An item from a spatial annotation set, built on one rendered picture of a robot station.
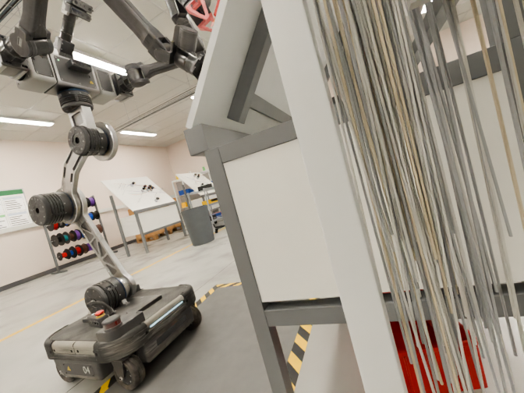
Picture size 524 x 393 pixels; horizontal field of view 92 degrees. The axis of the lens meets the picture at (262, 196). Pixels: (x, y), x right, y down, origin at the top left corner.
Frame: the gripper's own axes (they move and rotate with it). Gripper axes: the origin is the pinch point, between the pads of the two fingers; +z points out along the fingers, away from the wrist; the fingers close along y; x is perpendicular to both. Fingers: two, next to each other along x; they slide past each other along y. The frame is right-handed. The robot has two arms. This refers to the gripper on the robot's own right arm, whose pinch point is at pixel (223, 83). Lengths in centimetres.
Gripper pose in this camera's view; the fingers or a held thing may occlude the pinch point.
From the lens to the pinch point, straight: 90.3
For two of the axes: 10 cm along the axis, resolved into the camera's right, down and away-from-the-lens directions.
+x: -5.6, 8.3, 0.7
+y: 2.6, 0.9, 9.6
